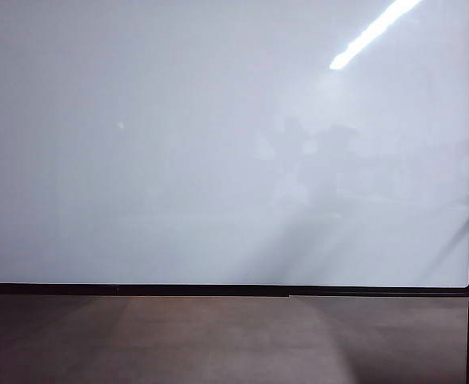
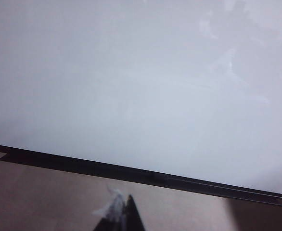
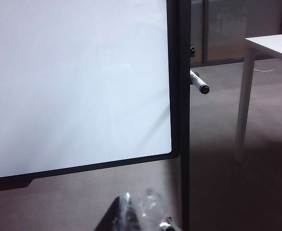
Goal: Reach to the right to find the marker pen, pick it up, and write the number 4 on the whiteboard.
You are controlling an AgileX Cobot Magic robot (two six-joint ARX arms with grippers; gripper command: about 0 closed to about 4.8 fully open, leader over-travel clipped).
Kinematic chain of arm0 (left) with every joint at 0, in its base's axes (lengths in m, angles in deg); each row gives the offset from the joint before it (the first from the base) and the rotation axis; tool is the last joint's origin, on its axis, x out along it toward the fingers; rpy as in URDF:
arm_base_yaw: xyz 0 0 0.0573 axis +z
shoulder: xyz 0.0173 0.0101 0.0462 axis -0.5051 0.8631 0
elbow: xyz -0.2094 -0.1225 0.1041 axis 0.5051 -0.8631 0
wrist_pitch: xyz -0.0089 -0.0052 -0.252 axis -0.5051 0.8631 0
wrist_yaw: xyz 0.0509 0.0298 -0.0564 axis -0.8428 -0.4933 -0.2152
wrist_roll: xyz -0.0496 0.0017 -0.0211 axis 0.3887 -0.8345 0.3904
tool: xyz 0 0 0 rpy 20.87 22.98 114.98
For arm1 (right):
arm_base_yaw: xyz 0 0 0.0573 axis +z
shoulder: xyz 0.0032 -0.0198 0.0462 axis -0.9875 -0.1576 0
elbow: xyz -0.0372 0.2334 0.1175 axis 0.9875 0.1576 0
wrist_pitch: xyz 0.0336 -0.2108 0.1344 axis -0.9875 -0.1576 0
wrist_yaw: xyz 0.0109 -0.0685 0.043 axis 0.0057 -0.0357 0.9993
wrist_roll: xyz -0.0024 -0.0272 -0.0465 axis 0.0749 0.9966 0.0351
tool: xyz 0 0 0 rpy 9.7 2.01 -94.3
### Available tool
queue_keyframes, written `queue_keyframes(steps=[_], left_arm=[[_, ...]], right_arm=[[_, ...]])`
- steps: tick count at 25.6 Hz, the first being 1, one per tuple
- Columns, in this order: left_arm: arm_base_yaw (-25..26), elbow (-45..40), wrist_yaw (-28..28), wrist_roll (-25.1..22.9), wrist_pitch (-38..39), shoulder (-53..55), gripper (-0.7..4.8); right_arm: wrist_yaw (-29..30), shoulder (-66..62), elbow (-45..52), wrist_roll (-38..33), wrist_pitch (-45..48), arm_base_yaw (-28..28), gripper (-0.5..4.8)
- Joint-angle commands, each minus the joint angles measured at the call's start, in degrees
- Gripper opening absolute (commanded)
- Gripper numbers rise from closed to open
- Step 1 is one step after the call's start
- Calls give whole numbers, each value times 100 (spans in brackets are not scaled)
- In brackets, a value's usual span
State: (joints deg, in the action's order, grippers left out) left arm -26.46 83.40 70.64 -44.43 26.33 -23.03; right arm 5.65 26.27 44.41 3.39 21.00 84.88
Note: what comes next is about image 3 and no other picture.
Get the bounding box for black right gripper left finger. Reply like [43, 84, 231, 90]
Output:
[102, 196, 144, 231]

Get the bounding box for plastic-wrapped right gripper right finger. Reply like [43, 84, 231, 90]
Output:
[141, 189, 180, 231]

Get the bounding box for white marker pen black ends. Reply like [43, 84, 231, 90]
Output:
[190, 69, 210, 95]

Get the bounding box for glass partition with dark frames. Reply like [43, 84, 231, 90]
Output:
[190, 0, 282, 66]

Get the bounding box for white table with white legs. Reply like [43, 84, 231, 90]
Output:
[233, 33, 282, 163]

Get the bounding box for black whiteboard stand post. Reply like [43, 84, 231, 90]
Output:
[177, 0, 191, 231]

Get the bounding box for white whiteboard with black frame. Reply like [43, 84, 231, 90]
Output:
[0, 0, 180, 193]

